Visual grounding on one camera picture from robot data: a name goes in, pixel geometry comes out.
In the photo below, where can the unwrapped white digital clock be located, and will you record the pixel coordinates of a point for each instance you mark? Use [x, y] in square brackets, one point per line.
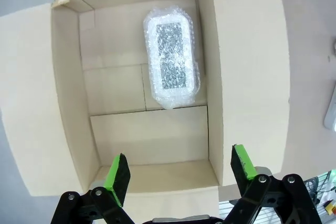
[331, 113]

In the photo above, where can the bubble-wrapped white clock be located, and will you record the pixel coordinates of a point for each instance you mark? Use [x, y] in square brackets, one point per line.
[170, 56]

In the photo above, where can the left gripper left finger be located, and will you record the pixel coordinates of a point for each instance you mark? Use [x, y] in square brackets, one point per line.
[115, 182]

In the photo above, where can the open cardboard box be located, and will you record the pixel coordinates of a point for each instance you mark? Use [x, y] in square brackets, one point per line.
[118, 134]

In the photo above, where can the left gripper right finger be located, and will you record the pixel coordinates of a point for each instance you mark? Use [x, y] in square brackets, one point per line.
[244, 166]

